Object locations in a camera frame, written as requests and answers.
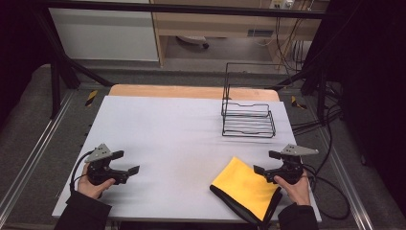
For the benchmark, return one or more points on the white cabinet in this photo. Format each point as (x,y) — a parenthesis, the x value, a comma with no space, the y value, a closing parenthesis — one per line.
(105,35)

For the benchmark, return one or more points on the black metal stand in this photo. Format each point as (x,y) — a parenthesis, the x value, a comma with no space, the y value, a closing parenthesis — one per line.
(56,86)
(320,96)

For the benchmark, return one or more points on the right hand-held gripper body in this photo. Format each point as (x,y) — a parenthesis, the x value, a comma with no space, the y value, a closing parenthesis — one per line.
(293,149)

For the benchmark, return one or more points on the white table cover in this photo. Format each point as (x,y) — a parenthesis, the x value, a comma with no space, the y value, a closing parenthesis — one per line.
(178,143)

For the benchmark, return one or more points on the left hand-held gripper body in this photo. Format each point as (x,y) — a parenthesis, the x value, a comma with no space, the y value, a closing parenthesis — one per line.
(99,153)

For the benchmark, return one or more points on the black metal crossbar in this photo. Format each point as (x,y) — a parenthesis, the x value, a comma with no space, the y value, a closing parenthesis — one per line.
(191,9)

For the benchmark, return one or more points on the yellow cloth with black backing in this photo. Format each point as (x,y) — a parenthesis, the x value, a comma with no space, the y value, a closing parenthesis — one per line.
(245,187)

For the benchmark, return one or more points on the office chair base with caster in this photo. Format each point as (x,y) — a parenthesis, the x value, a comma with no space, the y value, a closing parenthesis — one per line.
(193,40)

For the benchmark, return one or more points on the person's left hand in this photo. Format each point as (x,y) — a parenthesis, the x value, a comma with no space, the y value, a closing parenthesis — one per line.
(91,190)

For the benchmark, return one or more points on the aluminium floor rail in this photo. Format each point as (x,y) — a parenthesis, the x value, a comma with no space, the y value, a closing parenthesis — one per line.
(35,153)
(346,182)

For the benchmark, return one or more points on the light wooden desk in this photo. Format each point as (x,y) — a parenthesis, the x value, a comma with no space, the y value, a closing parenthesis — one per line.
(223,24)

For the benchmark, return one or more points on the yellow and black floor tape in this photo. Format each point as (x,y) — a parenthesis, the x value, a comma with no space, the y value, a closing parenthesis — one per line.
(297,103)
(91,98)

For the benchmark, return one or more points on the person's right hand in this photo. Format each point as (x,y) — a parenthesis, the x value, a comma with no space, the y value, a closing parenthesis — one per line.
(298,193)

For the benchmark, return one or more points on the white power strip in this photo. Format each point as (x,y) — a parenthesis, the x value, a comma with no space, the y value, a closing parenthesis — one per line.
(281,4)

